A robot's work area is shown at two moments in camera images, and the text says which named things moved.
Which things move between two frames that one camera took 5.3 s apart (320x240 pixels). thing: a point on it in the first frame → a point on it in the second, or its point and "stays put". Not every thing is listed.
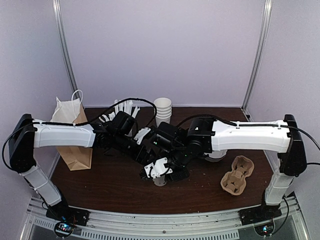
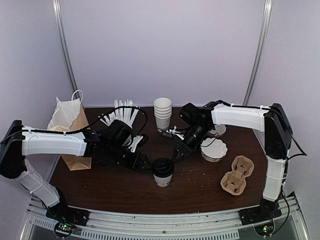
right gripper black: x=184 y=174 → x=184 y=150
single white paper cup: x=159 y=181 stays put
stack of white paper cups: x=164 y=109 stays put
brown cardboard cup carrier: x=233 y=182 stays put
